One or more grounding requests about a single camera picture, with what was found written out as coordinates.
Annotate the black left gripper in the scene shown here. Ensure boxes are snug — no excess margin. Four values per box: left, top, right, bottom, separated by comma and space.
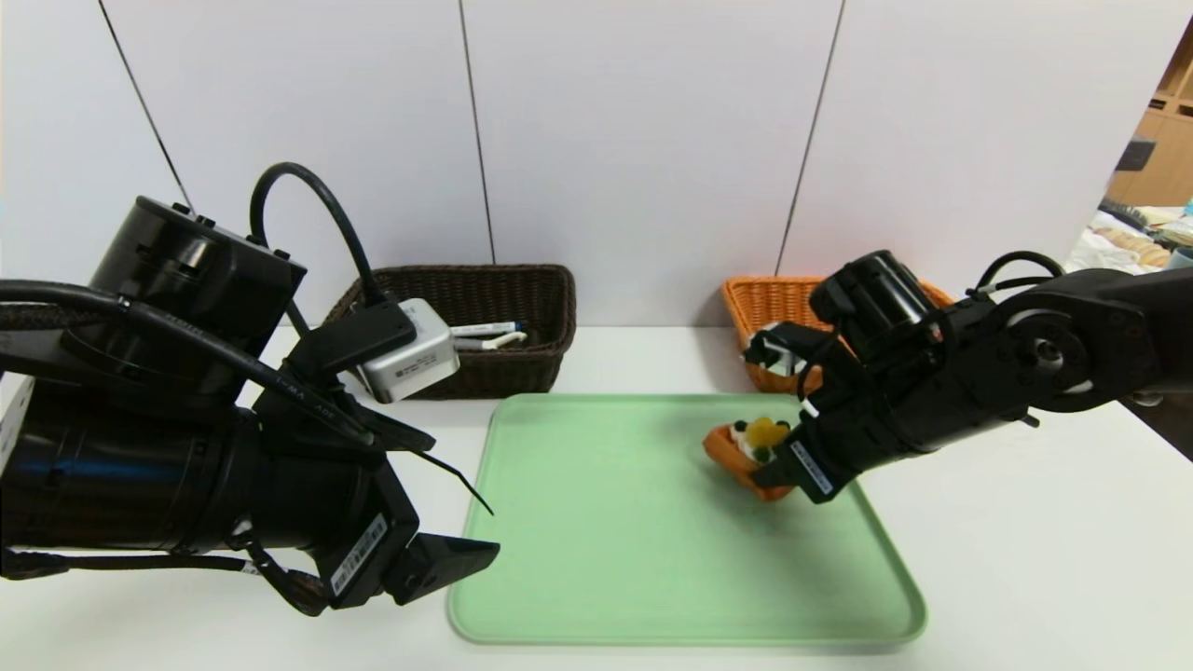
244, 455, 501, 610

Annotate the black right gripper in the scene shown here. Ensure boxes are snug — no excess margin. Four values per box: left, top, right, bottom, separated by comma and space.
751, 385, 915, 505

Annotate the toy waffle with fruit cream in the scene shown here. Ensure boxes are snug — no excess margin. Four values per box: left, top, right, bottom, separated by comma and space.
702, 417, 804, 504

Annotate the orange wicker basket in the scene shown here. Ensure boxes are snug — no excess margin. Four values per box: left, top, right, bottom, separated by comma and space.
720, 276, 956, 397

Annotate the dark brown wicker basket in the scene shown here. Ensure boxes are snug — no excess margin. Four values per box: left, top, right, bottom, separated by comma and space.
322, 264, 579, 401

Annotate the light green plastic tray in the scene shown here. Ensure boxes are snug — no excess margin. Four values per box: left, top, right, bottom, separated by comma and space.
447, 392, 928, 647

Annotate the white background table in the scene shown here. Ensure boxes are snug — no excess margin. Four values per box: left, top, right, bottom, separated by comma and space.
1063, 205, 1193, 276

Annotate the white crumpled cloth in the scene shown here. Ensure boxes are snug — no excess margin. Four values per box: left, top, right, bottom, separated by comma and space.
1072, 224, 1161, 273

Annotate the wooden shelf cabinet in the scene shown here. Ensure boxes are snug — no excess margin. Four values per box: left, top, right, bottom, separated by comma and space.
1104, 19, 1193, 208

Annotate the thin black cable tie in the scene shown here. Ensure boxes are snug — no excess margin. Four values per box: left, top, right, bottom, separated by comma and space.
410, 450, 495, 515

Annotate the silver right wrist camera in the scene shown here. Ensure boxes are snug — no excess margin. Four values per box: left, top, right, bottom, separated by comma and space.
743, 322, 840, 378

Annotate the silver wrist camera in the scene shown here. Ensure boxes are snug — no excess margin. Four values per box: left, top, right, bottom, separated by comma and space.
743, 322, 840, 378
322, 298, 460, 404

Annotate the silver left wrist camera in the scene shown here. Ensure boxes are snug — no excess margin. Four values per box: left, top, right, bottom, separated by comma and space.
322, 298, 460, 404

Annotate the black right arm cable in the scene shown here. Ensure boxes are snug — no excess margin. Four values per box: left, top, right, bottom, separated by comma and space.
974, 250, 1066, 297

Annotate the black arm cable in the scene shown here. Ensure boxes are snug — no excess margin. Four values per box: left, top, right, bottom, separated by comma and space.
0, 162, 392, 444
974, 250, 1066, 297

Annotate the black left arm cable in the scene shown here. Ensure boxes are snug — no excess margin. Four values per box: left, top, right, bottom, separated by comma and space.
0, 162, 392, 444

